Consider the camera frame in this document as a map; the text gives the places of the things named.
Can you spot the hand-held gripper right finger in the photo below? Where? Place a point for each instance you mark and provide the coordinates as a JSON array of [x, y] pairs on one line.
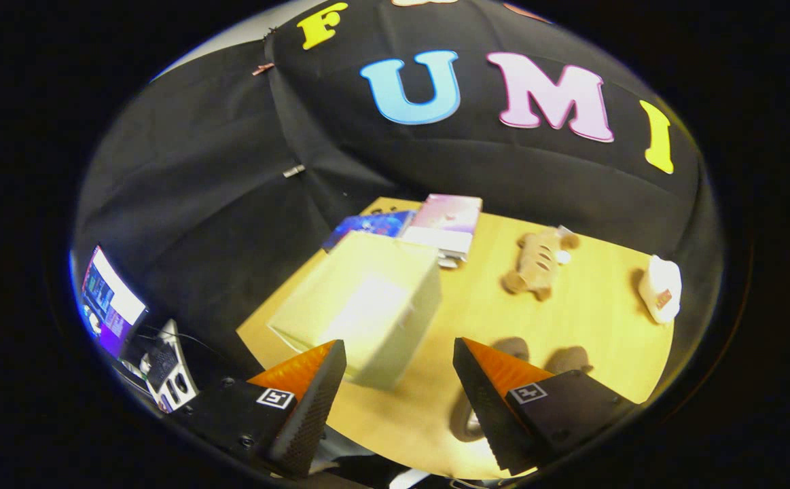
[[486, 414]]

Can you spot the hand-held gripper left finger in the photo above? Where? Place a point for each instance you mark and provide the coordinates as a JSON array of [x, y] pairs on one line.
[[310, 414]]

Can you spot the brown fuzzy shoe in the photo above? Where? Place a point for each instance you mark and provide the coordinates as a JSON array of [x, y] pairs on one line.
[[510, 348], [568, 358]]

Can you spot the green fabric storage box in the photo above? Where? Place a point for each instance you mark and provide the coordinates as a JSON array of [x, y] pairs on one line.
[[361, 299]]

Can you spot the white keyboard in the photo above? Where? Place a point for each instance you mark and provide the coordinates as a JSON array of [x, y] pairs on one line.
[[177, 387]]

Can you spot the tan bread plush toy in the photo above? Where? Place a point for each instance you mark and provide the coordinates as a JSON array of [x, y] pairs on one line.
[[537, 265]]

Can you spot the grey book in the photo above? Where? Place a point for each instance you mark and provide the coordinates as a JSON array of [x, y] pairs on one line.
[[450, 260]]

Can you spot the blue book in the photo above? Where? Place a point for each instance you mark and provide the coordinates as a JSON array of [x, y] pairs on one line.
[[374, 224]]

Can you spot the pink book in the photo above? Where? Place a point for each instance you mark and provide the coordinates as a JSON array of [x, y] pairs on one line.
[[445, 214]]

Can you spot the white soft toy red label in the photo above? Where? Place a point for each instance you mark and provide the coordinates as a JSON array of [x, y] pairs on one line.
[[661, 288]]

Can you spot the computer monitor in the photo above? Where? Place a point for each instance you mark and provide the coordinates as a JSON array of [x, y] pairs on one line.
[[113, 299]]

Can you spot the silver clip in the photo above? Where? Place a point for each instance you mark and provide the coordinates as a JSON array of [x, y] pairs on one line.
[[293, 170]]

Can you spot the copper clip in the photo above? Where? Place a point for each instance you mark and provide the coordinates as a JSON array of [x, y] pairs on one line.
[[263, 68]]

